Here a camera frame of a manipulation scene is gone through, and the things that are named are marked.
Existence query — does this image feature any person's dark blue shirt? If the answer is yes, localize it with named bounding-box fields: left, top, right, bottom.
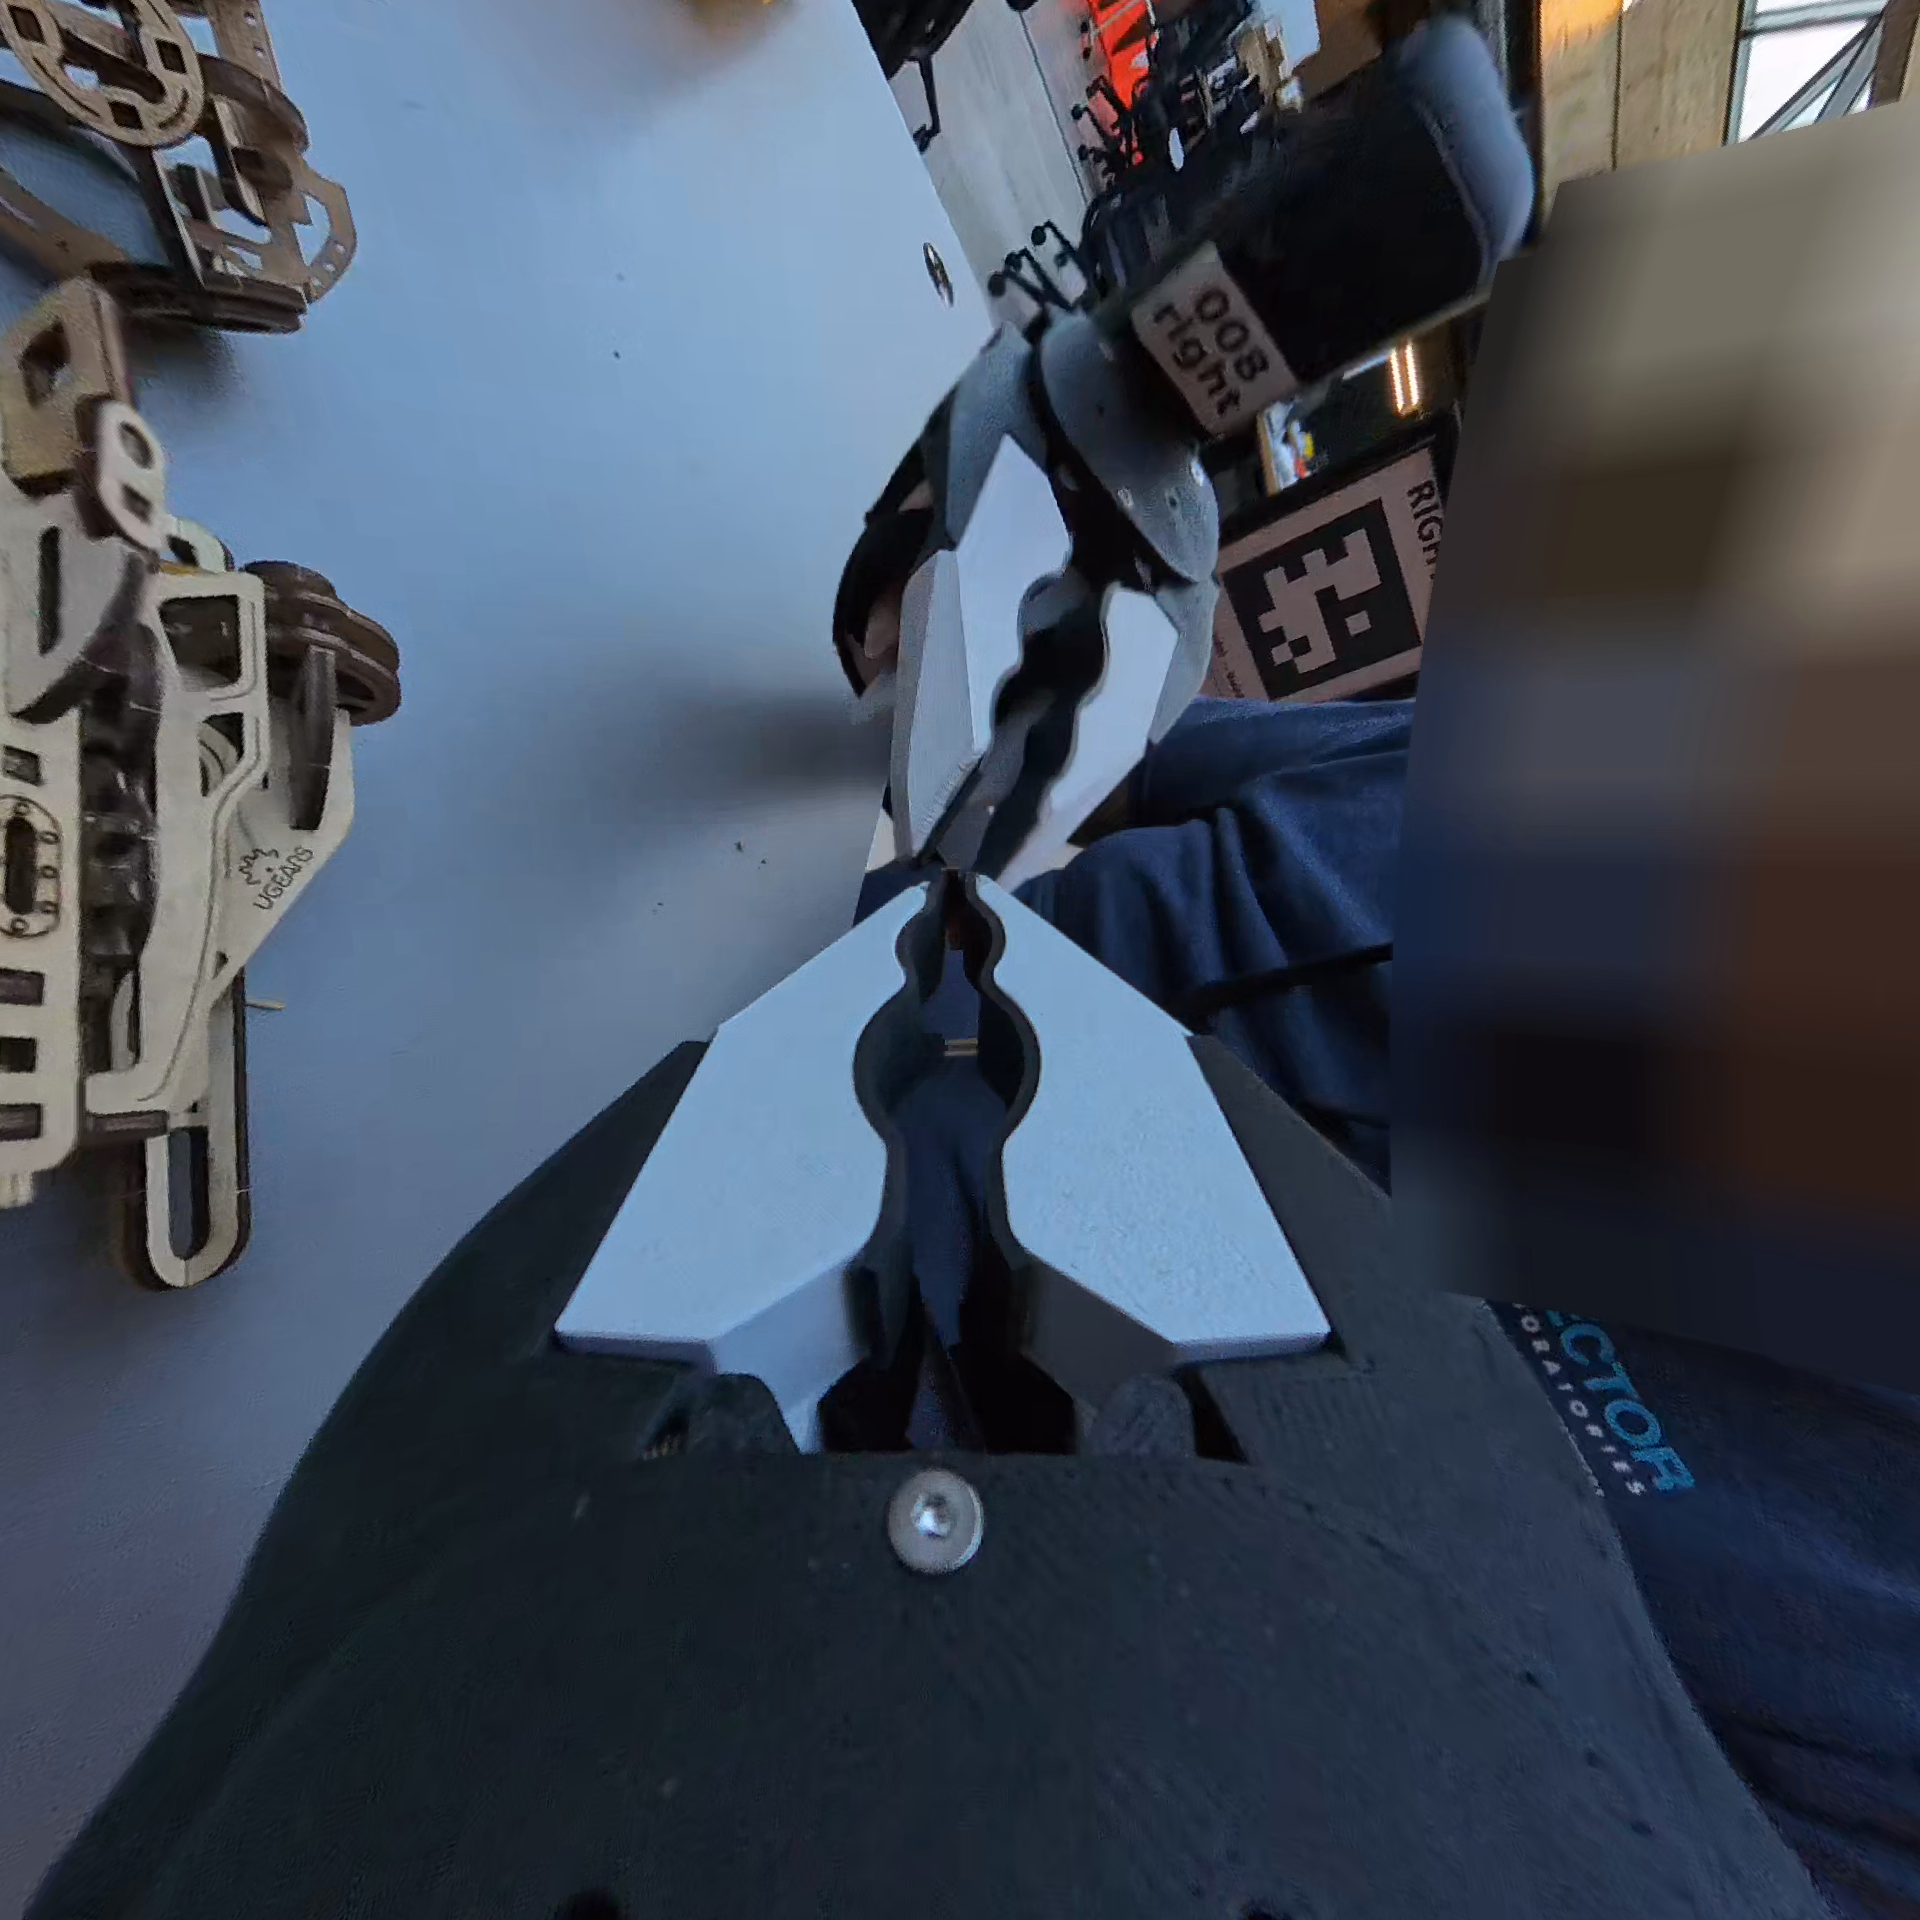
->
left=854, top=694, right=1920, bottom=1920

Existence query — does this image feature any wooden submarine model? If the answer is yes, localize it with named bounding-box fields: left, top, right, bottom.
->
left=0, top=270, right=403, bottom=1296

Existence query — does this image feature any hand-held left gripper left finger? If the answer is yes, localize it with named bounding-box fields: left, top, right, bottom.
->
left=549, top=873, right=950, bottom=1457

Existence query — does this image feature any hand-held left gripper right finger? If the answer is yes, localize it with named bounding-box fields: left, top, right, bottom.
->
left=959, top=867, right=1335, bottom=1457

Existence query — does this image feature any round wooden cage assembly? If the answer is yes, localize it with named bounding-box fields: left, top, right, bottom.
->
left=0, top=0, right=365, bottom=338

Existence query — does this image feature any marker tag sign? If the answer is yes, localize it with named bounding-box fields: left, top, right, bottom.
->
left=1207, top=433, right=1455, bottom=711

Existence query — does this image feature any black office chair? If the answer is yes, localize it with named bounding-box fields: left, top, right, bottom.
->
left=982, top=189, right=1156, bottom=326

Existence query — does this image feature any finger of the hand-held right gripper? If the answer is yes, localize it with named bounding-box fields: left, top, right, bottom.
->
left=884, top=438, right=1079, bottom=873
left=971, top=578, right=1188, bottom=893

